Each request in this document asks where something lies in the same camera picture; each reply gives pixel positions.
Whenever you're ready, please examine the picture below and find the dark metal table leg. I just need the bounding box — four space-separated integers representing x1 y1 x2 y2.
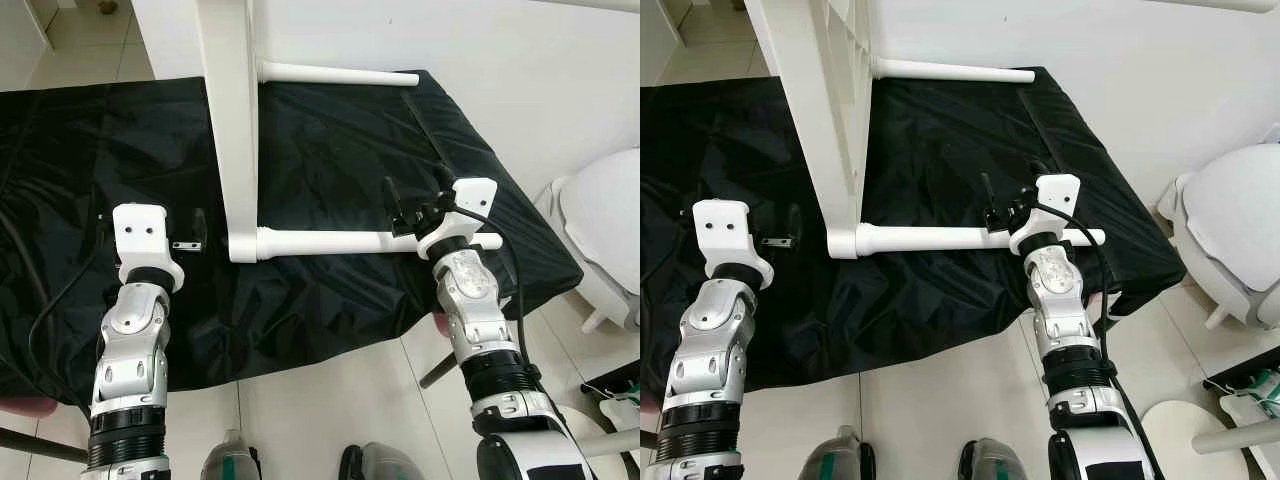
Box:
0 425 91 464
420 350 463 389

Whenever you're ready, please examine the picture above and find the grey green robot leg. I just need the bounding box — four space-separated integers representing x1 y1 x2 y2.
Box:
958 438 1031 480
340 442 421 480
200 430 263 480
805 425 876 480

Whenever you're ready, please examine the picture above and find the white domed appliance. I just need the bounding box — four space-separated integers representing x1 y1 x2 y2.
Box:
538 148 641 336
1158 142 1280 331

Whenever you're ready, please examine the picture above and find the grey green left robot leg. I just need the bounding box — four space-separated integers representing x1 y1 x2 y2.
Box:
805 425 876 480
200 430 263 480

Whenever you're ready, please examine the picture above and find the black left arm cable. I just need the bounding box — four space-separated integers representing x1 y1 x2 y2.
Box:
28 220 111 396

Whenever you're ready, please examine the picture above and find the white green plastic package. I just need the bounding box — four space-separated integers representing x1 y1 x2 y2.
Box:
1215 368 1280 421
598 385 641 421

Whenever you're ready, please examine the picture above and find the white floor fan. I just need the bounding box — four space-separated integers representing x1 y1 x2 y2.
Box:
1140 400 1280 480
560 405 641 461

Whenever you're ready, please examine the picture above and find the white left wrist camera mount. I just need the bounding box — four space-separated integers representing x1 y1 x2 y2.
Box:
692 198 776 291
112 203 186 293

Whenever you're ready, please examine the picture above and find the black low floor shelf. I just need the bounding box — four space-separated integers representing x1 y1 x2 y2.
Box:
580 365 641 401
1200 360 1280 396

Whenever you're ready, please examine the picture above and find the white plastic children table top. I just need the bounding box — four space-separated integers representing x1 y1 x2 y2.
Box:
193 0 263 264
745 0 876 259

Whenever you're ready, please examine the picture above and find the grey green right robot leg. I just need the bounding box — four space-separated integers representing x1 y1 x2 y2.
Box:
958 438 1031 480
340 442 421 480

